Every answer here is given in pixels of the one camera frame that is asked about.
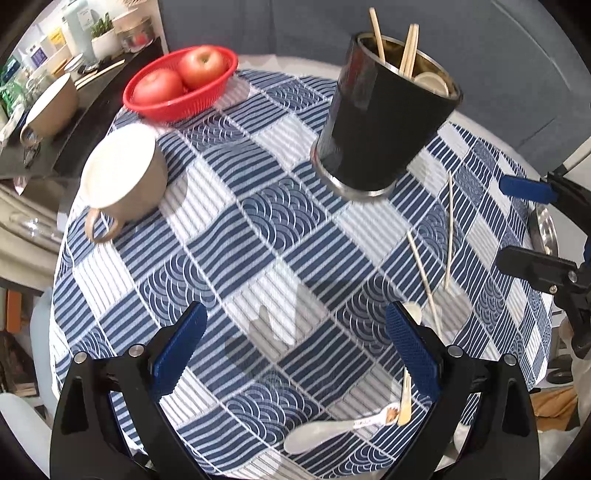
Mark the small steel bowl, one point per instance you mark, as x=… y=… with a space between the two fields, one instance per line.
x=540 y=230

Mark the blue grey fabric sofa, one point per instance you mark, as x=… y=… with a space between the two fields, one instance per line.
x=300 y=32

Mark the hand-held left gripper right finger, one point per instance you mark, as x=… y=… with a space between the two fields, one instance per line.
x=415 y=355

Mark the yellow tube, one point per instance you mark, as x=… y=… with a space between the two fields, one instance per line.
x=56 y=39

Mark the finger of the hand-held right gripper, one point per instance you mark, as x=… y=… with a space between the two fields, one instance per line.
x=535 y=267
x=526 y=188

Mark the small potted plant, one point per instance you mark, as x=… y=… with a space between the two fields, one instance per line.
x=106 y=46

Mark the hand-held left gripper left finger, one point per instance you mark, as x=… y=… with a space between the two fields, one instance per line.
x=178 y=353

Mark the white chair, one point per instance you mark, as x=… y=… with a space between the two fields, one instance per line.
x=18 y=424

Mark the brown cardboard box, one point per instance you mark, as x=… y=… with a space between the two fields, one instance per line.
x=554 y=406

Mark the white box purple label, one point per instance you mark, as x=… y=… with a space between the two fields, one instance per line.
x=38 y=54

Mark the clear glass dome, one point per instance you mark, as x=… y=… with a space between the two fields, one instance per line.
x=32 y=226

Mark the white spray bottle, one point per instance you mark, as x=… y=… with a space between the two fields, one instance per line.
x=81 y=18

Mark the small glass jar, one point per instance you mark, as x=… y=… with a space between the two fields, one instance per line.
x=136 y=33

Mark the light blue chair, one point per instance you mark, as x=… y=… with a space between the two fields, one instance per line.
x=44 y=350

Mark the blue white patterned tablecloth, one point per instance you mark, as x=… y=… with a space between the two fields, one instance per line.
x=258 y=230

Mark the orange box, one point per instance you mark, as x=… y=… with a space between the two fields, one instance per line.
x=9 y=311

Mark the green packet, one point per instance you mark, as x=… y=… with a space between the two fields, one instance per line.
x=10 y=87

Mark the ceramic spoon red cartoon print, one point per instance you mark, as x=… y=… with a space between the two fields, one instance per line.
x=406 y=401

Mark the pair of wooden sticks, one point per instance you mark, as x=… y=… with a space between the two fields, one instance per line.
x=99 y=72

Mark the red apple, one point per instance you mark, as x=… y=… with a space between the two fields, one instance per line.
x=203 y=64
x=159 y=85

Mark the beige ceramic mug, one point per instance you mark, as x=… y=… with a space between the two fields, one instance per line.
x=55 y=110
x=147 y=184

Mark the red plastic basket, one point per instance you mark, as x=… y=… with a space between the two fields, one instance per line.
x=198 y=104

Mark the black utensil holder cup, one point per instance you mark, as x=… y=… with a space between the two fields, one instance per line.
x=378 y=129

